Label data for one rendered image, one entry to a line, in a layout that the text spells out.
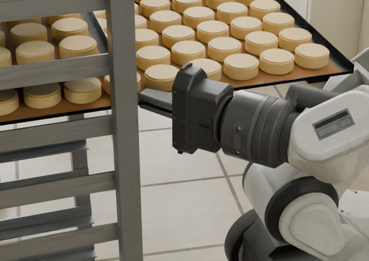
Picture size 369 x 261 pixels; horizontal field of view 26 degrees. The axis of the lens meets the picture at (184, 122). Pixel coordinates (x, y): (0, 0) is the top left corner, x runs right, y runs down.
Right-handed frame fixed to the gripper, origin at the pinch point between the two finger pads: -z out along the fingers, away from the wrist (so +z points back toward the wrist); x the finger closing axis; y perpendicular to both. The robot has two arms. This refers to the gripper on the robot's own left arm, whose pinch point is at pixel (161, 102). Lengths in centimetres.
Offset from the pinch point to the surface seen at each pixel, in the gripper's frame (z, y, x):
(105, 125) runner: -5.2, 5.8, -2.0
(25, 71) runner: -12.1, 12.7, 7.5
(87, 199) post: -33, -26, -44
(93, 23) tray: -14.9, -6.5, 6.0
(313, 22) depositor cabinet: -30, -157, -54
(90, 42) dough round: -9.3, 2.5, 7.9
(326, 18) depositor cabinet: -27, -161, -53
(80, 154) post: -33, -26, -33
